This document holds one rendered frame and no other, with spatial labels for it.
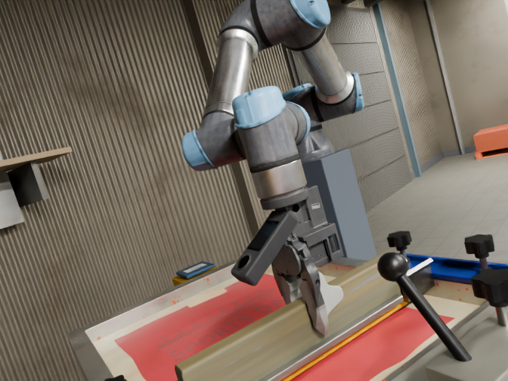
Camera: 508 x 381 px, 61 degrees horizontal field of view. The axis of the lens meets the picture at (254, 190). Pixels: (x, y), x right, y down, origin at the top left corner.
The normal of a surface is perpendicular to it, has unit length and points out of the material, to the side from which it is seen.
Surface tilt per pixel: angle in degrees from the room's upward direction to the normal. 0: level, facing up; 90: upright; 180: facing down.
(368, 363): 0
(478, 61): 90
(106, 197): 90
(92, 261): 90
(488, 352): 0
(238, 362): 90
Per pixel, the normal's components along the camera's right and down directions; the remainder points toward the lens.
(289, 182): 0.34, 0.01
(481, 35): -0.62, 0.26
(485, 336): -0.28, -0.95
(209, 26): 0.73, -0.14
